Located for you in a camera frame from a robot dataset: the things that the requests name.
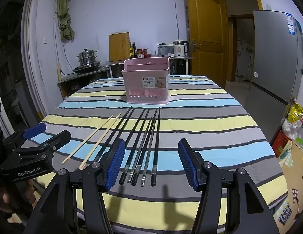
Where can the dark sauce bottle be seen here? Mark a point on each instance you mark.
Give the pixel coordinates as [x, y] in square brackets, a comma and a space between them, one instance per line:
[134, 50]

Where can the red cardboard box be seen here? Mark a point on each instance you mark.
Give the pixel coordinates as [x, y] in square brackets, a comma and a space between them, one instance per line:
[280, 143]

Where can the yellow oil bottle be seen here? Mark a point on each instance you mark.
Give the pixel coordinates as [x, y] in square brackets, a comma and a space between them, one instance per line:
[131, 51]

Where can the row of black chopsticks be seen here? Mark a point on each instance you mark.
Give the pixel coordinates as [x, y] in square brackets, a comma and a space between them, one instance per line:
[156, 148]

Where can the steel kitchen counter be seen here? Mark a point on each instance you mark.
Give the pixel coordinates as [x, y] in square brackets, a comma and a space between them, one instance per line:
[115, 64]

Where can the steel steamer pot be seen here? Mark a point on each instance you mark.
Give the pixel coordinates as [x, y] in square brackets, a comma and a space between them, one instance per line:
[86, 57]

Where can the blue refrigerator label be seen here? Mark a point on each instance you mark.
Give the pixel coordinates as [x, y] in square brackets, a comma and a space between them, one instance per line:
[290, 24]

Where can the pink plastic utensil basket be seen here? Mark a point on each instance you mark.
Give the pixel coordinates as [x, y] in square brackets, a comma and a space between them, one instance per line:
[136, 82]

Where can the low steel side table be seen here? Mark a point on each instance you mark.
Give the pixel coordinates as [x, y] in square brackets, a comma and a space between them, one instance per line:
[75, 78]

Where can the white plastic bag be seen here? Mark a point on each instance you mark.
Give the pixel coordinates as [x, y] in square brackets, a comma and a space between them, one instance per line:
[291, 128]

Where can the wooden cutting board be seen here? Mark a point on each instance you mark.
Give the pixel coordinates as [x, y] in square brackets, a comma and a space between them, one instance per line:
[119, 47]

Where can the green hanging cloth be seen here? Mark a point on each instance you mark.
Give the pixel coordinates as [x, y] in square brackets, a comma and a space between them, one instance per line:
[64, 22]

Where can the white electric kettle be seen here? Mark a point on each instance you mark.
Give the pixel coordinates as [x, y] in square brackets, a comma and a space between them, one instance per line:
[179, 50]

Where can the red jar white label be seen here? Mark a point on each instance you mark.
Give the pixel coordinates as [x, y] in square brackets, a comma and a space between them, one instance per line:
[139, 53]

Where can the striped tablecloth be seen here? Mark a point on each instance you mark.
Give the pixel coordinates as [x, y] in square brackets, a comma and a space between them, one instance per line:
[190, 117]

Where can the beige power strip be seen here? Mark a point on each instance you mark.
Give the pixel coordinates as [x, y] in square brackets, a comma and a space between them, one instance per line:
[59, 72]

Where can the grey refrigerator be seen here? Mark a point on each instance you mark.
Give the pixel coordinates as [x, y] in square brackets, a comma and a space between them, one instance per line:
[273, 53]

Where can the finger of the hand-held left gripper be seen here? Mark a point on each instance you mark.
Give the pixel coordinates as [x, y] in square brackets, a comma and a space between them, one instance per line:
[56, 141]
[34, 130]

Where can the light wooden chopstick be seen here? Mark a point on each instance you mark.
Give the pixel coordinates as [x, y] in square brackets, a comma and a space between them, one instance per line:
[100, 141]
[88, 139]

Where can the black induction cooker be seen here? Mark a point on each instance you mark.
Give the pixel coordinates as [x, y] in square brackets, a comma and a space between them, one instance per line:
[89, 68]

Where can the printed shopping bag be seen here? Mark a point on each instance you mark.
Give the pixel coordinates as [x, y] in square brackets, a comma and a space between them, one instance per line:
[294, 180]

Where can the person's left hand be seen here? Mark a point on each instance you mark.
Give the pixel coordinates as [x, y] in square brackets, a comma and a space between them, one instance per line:
[5, 199]

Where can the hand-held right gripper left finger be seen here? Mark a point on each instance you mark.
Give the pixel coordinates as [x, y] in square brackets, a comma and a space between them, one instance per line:
[115, 163]

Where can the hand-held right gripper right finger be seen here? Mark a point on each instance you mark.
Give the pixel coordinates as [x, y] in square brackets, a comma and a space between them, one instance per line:
[187, 163]

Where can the yellow wooden door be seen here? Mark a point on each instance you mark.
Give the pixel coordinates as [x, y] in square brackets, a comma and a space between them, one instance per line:
[205, 29]

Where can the clear plastic storage container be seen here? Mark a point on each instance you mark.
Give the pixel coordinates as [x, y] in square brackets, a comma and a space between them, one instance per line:
[166, 50]

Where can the yellow snack bag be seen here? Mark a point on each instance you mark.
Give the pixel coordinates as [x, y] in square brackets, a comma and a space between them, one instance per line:
[295, 112]

